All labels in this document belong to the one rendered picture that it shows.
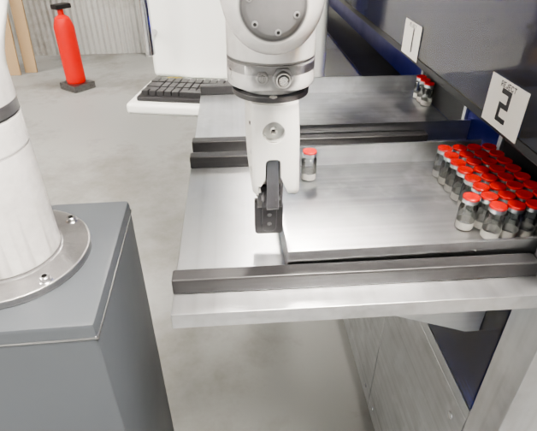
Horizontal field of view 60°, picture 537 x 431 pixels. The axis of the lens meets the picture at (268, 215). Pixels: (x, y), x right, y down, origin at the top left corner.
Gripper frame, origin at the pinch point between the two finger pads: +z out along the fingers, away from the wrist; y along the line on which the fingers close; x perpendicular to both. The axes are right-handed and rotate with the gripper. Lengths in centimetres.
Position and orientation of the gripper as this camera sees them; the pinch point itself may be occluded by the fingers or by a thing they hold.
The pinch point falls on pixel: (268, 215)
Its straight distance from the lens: 54.0
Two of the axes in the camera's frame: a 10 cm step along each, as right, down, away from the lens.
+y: -0.7, -5.6, 8.3
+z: -0.1, 8.3, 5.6
